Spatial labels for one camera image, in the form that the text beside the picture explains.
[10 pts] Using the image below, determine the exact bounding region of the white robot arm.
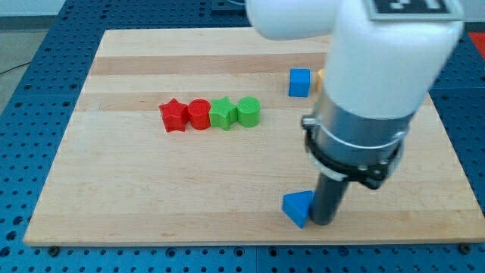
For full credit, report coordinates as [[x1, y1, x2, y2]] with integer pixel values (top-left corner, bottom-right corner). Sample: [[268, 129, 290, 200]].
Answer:
[[246, 0, 464, 189]]

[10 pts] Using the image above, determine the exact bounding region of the blue triangle block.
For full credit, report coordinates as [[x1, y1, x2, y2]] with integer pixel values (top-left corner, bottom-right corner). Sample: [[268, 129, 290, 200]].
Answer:
[[282, 190, 313, 229]]

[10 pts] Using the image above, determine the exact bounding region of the green cylinder block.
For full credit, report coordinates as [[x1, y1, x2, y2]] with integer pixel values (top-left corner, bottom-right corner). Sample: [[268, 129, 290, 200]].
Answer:
[[237, 96, 261, 127]]

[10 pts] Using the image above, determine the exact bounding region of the green star block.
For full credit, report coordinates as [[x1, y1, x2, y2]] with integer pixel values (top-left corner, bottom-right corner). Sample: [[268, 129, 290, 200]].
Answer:
[[209, 96, 238, 130]]

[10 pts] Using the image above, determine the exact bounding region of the red cylinder block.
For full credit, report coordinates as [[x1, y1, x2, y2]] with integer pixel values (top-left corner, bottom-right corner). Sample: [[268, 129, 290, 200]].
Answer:
[[188, 99, 211, 130]]

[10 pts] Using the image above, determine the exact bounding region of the wooden board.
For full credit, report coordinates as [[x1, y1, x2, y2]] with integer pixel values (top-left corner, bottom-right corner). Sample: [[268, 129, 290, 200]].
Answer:
[[24, 28, 484, 246]]

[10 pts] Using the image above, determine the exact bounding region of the red star block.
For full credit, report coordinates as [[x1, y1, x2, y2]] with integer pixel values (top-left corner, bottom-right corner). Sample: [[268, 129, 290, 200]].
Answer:
[[158, 98, 189, 133]]

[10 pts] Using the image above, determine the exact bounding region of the blue cube block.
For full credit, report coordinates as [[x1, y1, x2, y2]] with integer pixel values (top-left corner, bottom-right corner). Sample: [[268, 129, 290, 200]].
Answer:
[[288, 68, 311, 97]]

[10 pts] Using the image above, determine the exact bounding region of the yellow block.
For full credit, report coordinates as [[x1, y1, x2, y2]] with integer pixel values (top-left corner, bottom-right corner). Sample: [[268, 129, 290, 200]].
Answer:
[[314, 68, 324, 92]]

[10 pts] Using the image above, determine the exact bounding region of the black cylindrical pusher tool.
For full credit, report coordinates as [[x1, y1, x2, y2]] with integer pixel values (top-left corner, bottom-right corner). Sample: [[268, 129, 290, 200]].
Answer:
[[309, 174, 349, 225]]

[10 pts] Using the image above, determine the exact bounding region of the fiducial marker tag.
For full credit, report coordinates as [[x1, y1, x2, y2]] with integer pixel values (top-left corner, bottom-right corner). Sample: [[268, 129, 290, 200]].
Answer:
[[364, 0, 464, 21]]

